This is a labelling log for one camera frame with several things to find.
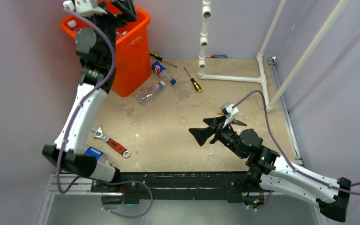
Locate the red blue small screwdriver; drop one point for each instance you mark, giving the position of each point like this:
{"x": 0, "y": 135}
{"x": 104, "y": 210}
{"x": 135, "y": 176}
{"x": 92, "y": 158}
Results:
{"x": 217, "y": 56}

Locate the red adjustable wrench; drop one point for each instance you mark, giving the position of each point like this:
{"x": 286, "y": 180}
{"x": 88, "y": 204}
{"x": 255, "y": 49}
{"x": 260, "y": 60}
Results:
{"x": 98, "y": 133}

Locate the black yellow long screwdriver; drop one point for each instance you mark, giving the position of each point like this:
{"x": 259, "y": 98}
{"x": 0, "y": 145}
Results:
{"x": 157, "y": 57}

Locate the orange plastic bin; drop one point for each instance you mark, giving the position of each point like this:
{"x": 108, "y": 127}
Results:
{"x": 127, "y": 46}

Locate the white PVC pipe frame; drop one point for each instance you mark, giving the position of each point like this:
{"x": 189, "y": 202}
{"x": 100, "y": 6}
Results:
{"x": 259, "y": 75}

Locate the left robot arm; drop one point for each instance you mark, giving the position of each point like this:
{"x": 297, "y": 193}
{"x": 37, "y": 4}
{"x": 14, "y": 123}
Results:
{"x": 68, "y": 150}

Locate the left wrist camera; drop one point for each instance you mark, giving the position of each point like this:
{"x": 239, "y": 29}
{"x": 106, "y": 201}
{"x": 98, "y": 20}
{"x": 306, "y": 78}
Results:
{"x": 86, "y": 8}

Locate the yellow black pliers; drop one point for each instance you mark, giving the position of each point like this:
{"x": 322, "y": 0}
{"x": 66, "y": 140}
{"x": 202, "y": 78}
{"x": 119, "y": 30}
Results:
{"x": 235, "y": 121}

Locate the black yellow short screwdriver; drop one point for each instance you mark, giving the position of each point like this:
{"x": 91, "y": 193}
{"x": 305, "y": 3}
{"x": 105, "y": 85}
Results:
{"x": 195, "y": 84}

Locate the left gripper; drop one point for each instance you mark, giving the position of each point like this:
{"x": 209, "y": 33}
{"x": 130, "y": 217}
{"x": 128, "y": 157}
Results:
{"x": 119, "y": 22}

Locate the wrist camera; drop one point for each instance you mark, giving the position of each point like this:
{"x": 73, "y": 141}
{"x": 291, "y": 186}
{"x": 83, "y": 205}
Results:
{"x": 230, "y": 111}
{"x": 86, "y": 8}

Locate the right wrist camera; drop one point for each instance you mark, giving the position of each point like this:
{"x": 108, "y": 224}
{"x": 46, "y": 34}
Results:
{"x": 230, "y": 111}

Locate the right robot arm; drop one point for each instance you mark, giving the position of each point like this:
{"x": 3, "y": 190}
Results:
{"x": 269, "y": 170}

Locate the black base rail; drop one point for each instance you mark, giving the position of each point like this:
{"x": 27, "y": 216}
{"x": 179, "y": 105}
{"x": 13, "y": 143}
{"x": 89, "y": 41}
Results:
{"x": 233, "y": 187}

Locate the Pepsi bottle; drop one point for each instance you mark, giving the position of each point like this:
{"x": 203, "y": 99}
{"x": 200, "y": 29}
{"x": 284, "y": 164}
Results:
{"x": 159, "y": 69}

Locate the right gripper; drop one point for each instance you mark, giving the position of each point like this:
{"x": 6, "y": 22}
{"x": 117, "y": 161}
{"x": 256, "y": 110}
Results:
{"x": 201, "y": 134}

